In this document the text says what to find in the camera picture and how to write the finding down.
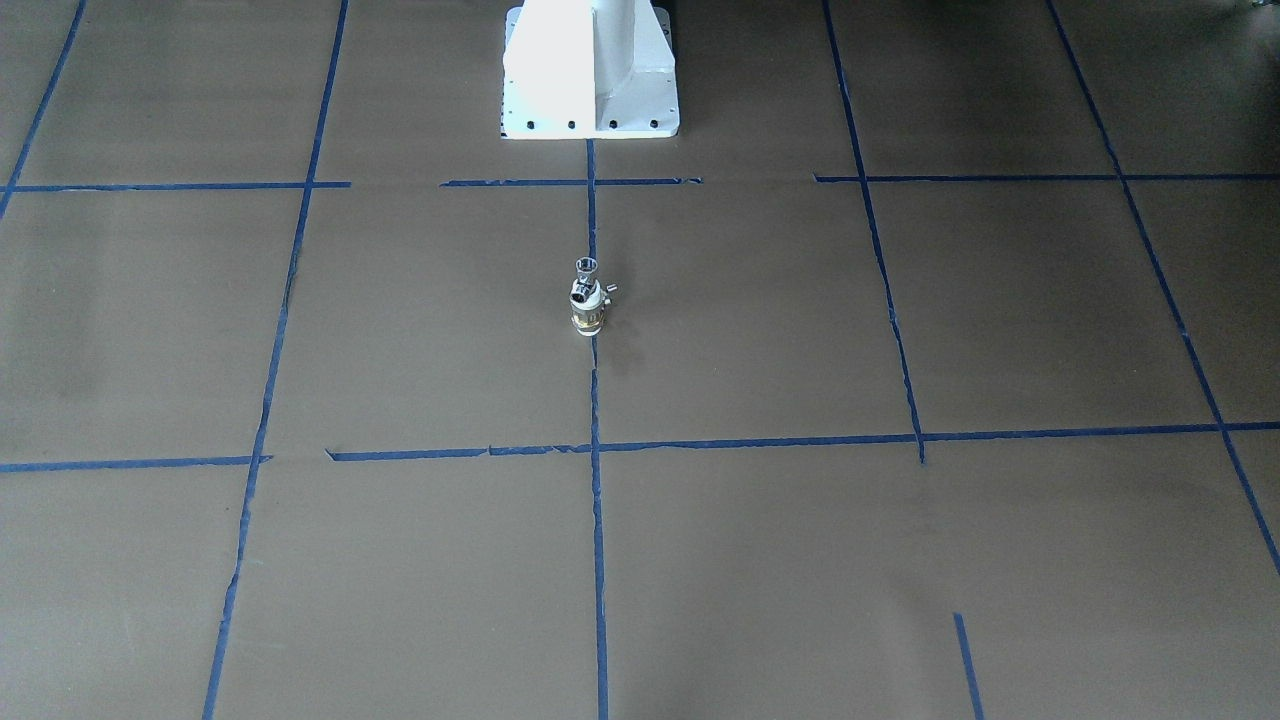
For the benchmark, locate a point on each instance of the brown paper table mat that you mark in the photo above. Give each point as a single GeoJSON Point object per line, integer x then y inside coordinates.
{"type": "Point", "coordinates": [941, 381]}

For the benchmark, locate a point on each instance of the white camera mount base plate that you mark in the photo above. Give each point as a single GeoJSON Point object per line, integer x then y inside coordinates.
{"type": "Point", "coordinates": [590, 110]}

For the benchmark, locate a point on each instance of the brass PPR valve white ends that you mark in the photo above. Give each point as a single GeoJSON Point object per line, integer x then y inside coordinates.
{"type": "Point", "coordinates": [589, 303]}

